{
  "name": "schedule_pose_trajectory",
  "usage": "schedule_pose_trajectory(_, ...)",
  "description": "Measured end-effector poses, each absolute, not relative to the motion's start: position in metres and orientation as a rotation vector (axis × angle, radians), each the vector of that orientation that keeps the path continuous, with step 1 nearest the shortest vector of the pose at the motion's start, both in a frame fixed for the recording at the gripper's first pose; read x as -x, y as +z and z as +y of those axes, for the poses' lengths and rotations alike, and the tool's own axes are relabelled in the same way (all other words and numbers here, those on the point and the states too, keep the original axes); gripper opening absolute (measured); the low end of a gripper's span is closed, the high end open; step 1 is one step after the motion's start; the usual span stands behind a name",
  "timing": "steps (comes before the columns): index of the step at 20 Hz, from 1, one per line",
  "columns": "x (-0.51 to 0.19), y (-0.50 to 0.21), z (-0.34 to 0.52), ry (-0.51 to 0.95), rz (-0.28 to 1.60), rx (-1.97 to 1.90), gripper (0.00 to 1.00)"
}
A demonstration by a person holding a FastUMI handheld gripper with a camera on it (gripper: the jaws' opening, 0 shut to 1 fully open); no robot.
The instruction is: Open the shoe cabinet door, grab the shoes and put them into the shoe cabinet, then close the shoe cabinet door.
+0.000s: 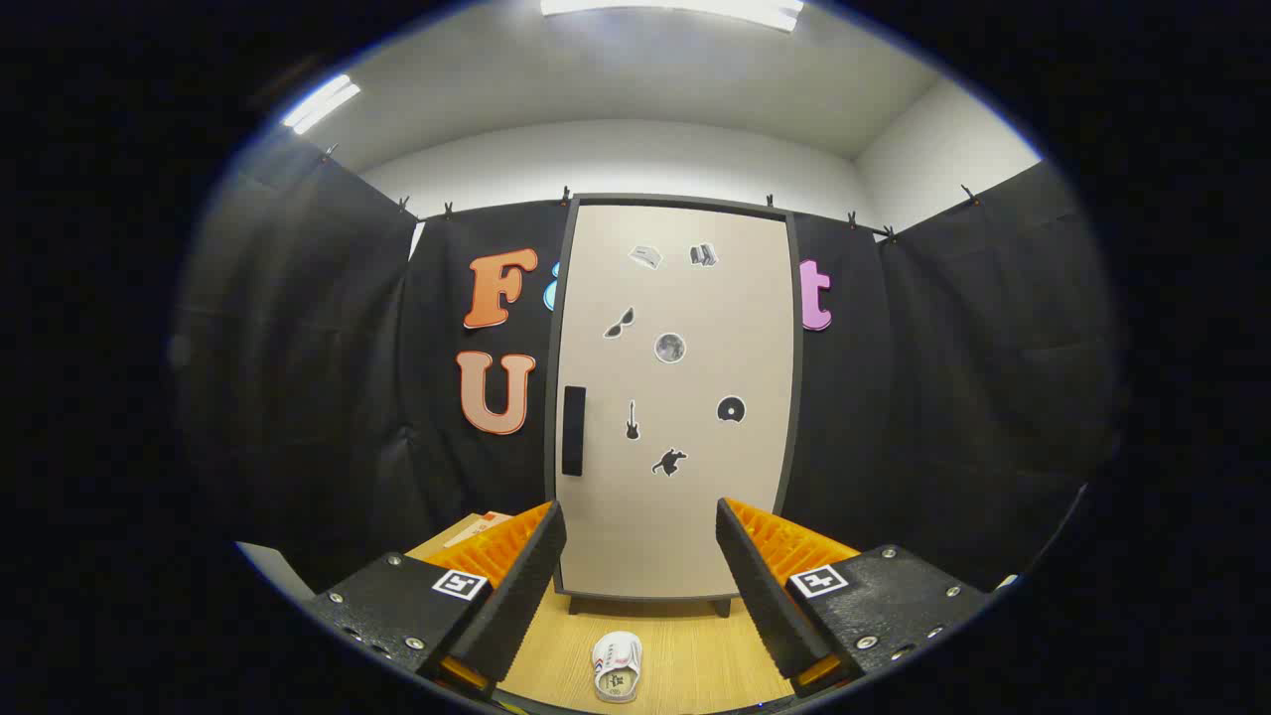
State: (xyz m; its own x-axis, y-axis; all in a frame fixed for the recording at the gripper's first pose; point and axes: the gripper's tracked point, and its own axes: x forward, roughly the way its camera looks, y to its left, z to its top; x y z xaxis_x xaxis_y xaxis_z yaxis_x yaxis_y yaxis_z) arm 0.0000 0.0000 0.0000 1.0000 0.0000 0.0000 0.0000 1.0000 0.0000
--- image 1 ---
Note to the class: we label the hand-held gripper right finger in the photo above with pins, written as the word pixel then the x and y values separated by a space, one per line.
pixel 765 596

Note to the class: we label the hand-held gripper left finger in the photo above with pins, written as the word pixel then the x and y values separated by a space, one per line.
pixel 521 606

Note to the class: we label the white shoe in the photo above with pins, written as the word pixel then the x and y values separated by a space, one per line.
pixel 616 660

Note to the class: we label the grey shoe cabinet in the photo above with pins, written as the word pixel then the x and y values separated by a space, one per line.
pixel 675 199

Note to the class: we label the beige cover book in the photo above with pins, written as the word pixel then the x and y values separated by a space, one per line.
pixel 475 528

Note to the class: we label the black backdrop cloth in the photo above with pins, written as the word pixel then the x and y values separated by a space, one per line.
pixel 943 397

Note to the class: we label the ceiling light panel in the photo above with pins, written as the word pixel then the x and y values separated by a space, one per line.
pixel 320 104
pixel 675 10

